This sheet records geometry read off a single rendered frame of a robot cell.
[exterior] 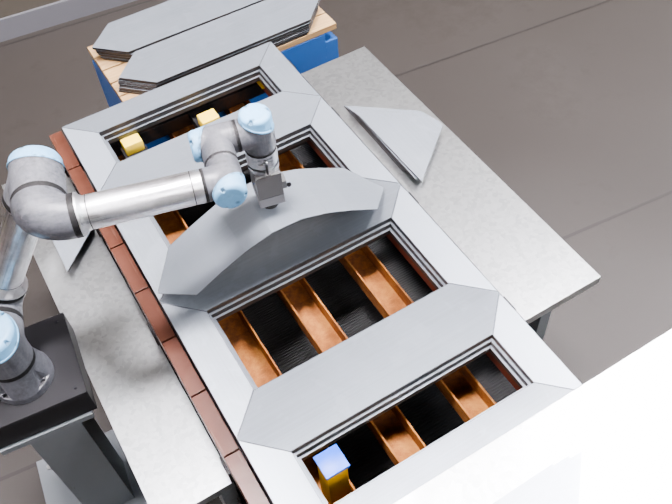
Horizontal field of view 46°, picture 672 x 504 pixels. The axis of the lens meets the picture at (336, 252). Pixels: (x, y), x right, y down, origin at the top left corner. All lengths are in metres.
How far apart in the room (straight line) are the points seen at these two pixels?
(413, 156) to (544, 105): 1.50
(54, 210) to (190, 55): 1.20
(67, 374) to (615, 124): 2.63
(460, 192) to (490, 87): 1.56
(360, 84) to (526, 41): 1.61
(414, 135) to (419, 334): 0.77
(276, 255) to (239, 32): 1.00
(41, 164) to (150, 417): 0.72
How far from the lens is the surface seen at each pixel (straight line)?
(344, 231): 2.13
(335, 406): 1.85
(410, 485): 1.77
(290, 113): 2.47
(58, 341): 2.21
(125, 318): 2.30
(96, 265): 2.44
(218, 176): 1.68
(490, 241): 2.27
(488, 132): 3.66
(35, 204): 1.71
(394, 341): 1.93
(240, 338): 2.18
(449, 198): 2.36
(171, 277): 2.04
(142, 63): 2.78
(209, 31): 2.86
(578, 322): 3.06
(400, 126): 2.51
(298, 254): 2.09
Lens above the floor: 2.52
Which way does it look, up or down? 52 degrees down
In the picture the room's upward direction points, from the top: 5 degrees counter-clockwise
